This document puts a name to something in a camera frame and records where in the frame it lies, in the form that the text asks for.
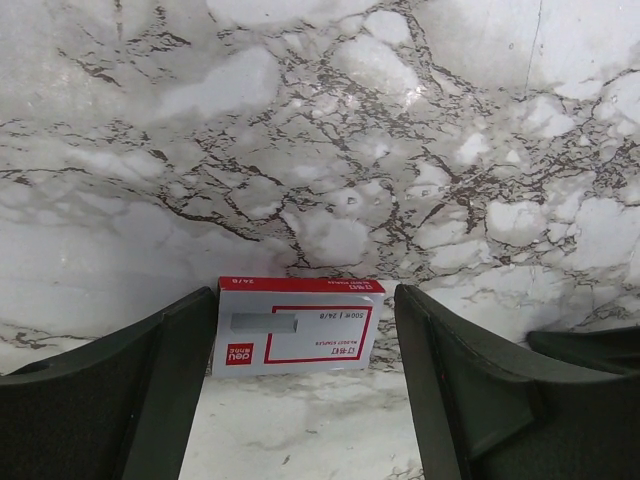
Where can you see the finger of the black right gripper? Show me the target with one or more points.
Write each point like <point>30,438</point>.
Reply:
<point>615,351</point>

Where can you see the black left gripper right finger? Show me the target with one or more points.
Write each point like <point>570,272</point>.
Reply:
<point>484,407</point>

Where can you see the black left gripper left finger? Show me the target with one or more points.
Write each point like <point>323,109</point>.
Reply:
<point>120,407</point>

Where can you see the red white staple box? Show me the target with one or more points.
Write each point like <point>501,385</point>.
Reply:
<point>274,326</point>

